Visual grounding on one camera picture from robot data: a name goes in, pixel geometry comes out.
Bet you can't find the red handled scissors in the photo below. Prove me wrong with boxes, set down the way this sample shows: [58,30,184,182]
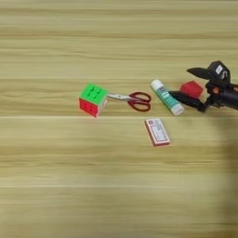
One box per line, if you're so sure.
[107,90,152,112]

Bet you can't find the red cube block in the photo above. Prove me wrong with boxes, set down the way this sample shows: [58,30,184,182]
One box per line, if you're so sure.
[179,80,205,100]

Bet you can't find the green red Rubik's cube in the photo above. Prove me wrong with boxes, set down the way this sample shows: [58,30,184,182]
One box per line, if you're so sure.
[78,83,109,118]

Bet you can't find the white green glue stick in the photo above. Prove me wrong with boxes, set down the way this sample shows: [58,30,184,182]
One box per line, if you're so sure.
[150,79,185,117]

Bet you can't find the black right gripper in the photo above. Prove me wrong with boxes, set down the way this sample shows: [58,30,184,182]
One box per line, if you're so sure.
[168,67,238,112]

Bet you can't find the red white card box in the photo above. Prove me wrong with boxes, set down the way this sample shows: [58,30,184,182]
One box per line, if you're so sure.
[144,117,172,147]

